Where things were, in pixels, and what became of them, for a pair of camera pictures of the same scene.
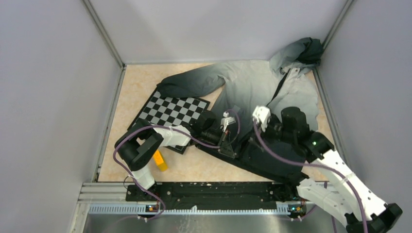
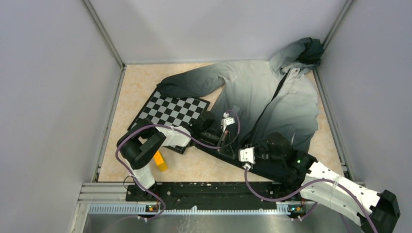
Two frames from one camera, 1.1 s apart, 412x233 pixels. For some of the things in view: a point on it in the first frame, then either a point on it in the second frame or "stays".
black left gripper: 224,138 stays
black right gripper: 273,119 to 259,146
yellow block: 159,160 stays
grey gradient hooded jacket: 287,79 stays
